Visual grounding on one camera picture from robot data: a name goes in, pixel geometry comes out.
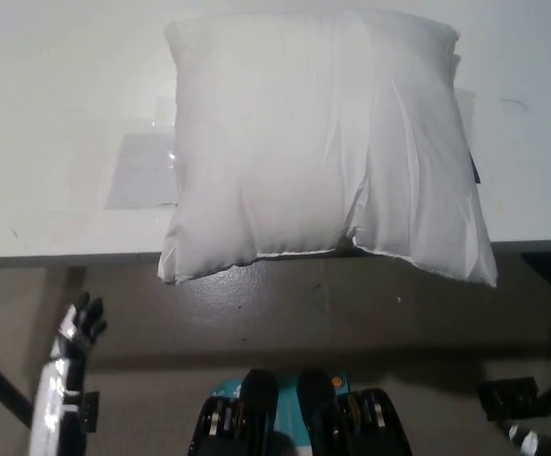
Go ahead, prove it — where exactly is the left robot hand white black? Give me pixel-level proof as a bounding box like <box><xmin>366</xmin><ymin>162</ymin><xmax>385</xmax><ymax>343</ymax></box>
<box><xmin>27</xmin><ymin>291</ymin><xmax>109</xmax><ymax>456</ymax></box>

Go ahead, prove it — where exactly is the white square pillow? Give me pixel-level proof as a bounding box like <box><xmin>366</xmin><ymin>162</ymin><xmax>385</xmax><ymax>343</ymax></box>
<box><xmin>156</xmin><ymin>9</ymin><xmax>499</xmax><ymax>289</ymax></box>

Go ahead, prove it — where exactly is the robot body black teal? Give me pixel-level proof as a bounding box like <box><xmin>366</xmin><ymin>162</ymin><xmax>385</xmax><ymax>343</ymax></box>
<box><xmin>187</xmin><ymin>367</ymin><xmax>412</xmax><ymax>456</ymax></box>

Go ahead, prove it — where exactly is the black diagonal table leg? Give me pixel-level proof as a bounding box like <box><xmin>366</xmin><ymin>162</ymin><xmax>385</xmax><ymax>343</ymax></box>
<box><xmin>0</xmin><ymin>341</ymin><xmax>35</xmax><ymax>422</ymax></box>

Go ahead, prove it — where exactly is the black table foot bracket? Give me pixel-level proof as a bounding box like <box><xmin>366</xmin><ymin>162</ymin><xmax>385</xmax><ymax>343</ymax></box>
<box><xmin>477</xmin><ymin>376</ymin><xmax>541</xmax><ymax>422</ymax></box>
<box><xmin>81</xmin><ymin>389</ymin><xmax>102</xmax><ymax>434</ymax></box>

